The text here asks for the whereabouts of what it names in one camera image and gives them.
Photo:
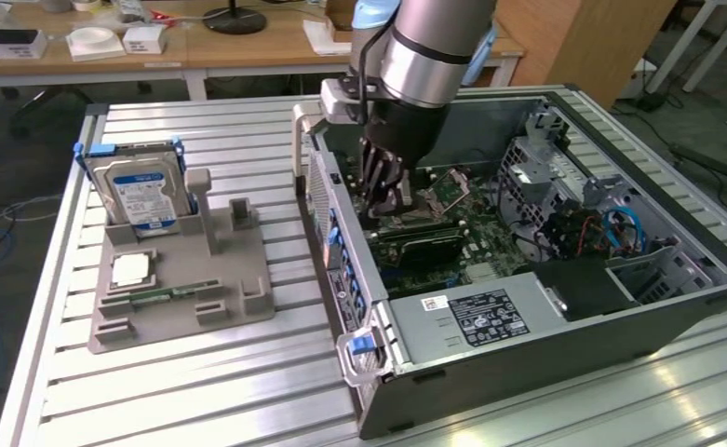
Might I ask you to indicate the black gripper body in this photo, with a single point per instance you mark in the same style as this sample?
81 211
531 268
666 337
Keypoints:
406 130

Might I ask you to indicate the black and green graphics card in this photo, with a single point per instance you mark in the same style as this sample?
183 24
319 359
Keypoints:
431 249

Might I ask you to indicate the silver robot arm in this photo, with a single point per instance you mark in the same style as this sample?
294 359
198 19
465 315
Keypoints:
431 56

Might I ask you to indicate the CPU socket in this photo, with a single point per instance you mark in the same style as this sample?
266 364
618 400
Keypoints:
429 207

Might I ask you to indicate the metal socket cover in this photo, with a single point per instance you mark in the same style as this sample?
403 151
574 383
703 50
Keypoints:
451 182

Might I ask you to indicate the metal disk bay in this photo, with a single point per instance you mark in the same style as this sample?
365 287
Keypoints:
537 177

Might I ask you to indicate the small silver heat sink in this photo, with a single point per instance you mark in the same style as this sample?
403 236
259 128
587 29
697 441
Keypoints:
485 272

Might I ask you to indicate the stack of white papers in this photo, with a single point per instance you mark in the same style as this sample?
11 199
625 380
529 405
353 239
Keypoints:
326 39

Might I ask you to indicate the brown cardboard box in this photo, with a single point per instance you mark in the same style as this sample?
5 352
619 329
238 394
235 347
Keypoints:
338 14

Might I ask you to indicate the grey parts rack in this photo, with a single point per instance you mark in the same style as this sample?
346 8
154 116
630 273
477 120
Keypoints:
233 261

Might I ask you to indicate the grey power supply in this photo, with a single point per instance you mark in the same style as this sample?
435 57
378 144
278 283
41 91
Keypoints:
438 326

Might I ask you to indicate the wooden desk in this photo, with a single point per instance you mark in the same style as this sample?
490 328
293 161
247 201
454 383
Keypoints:
245 51

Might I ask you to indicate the wooden cabinet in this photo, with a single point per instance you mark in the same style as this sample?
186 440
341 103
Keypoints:
587 46

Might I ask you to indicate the blue case latch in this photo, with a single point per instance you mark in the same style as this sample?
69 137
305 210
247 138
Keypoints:
363 345

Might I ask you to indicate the black lamp base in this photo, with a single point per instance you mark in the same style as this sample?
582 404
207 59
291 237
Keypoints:
234 21

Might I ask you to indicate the hard disk with blue carrier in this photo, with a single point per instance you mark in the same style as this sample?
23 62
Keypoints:
142 195

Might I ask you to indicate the black power adapter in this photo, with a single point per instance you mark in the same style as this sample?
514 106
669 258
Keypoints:
650 102

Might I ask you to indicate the green RAM stick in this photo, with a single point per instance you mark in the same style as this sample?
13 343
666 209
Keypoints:
165 294

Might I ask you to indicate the silver CPU chip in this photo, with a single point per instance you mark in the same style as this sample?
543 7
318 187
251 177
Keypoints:
130 270

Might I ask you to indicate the small white labelled box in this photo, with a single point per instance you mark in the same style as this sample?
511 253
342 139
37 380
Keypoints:
145 41

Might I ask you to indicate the open black PC case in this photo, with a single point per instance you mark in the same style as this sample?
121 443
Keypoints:
587 363

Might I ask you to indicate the black stand foot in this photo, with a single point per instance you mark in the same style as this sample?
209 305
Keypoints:
717 163

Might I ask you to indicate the white round holder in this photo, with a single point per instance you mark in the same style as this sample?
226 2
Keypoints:
93 44

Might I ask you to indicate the black chair base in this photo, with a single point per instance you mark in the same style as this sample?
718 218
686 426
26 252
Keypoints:
46 100

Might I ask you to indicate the grey cup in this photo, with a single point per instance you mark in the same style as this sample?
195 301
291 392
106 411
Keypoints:
57 5

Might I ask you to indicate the white box with dark top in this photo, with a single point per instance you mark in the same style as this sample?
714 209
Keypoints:
15 46

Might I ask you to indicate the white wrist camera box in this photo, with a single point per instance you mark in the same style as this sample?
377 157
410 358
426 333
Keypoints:
341 100

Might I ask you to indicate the white table frame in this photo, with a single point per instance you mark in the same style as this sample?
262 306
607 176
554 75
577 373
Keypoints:
698 60

